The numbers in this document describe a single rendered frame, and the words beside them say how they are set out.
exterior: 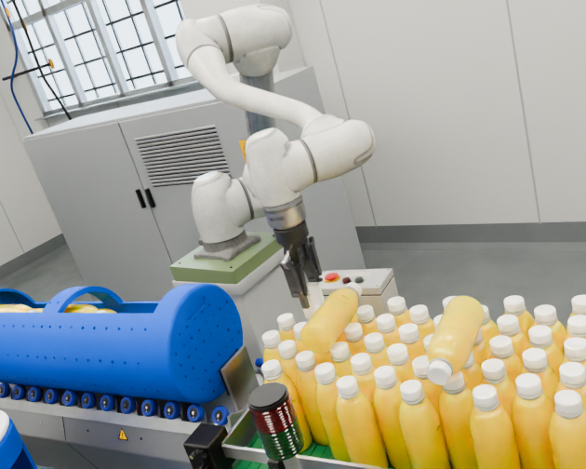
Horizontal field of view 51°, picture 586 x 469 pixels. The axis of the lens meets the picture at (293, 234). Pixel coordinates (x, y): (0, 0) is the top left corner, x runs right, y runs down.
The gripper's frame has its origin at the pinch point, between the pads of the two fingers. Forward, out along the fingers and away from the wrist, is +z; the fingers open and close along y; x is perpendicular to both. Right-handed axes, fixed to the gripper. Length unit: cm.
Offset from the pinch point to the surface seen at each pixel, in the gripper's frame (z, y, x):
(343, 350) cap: 2.3, 15.6, 14.3
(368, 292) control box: 4.3, -11.5, 8.8
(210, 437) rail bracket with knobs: 12.7, 33.7, -11.9
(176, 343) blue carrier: -2.6, 22.5, -23.5
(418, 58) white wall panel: -14, -265, -52
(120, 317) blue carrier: -8.2, 20.7, -40.2
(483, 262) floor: 113, -237, -29
